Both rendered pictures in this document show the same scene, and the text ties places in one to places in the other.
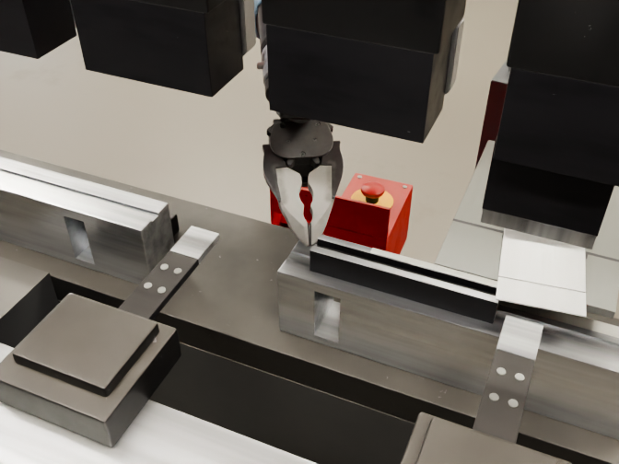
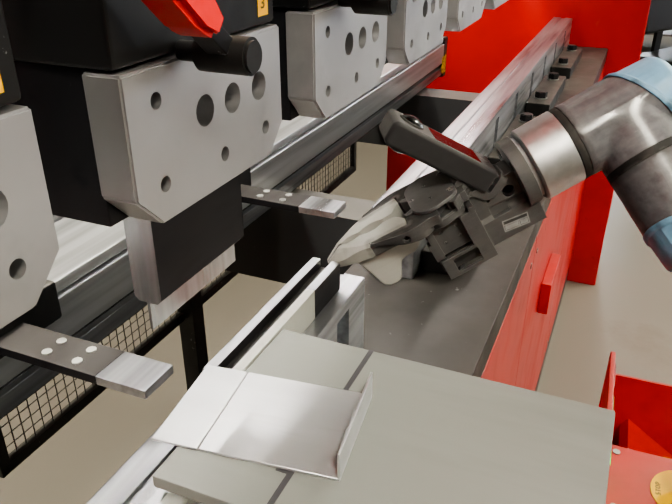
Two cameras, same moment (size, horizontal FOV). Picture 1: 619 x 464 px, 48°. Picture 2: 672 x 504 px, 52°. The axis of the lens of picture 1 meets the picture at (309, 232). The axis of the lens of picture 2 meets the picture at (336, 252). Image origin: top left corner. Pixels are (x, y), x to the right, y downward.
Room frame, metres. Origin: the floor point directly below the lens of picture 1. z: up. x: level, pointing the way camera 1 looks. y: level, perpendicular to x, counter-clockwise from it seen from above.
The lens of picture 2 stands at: (0.59, -0.62, 1.32)
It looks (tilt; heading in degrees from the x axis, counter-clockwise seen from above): 27 degrees down; 90
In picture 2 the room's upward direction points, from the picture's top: straight up
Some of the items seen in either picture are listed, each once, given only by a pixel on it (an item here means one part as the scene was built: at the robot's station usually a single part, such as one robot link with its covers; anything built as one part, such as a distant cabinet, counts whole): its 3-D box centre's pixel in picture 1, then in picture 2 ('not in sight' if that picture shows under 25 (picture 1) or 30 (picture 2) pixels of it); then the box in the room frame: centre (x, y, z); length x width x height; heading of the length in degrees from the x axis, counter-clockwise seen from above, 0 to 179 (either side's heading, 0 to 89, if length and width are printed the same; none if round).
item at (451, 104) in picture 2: not in sight; (369, 112); (0.68, 1.18, 0.81); 0.64 x 0.08 x 0.14; 157
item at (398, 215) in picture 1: (343, 212); (669, 483); (0.95, -0.06, 0.75); 0.20 x 0.16 x 0.18; 69
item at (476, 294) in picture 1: (402, 276); (280, 323); (0.54, -0.10, 0.98); 0.20 x 0.03 x 0.03; 67
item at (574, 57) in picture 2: not in sight; (566, 62); (1.26, 1.43, 0.89); 0.30 x 0.05 x 0.03; 67
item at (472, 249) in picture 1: (541, 215); (397, 446); (0.63, -0.26, 1.00); 0.26 x 0.18 x 0.01; 157
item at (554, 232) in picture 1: (545, 192); (190, 230); (0.49, -0.21, 1.13); 0.10 x 0.02 x 0.10; 67
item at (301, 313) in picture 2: (433, 277); (275, 343); (0.54, -0.13, 0.99); 0.14 x 0.01 x 0.03; 67
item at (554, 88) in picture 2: not in sight; (546, 94); (1.10, 1.06, 0.89); 0.30 x 0.05 x 0.03; 67
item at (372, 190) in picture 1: (372, 194); not in sight; (0.95, -0.11, 0.79); 0.04 x 0.04 x 0.04
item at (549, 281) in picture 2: not in sight; (549, 282); (1.05, 0.67, 0.58); 0.15 x 0.02 x 0.07; 67
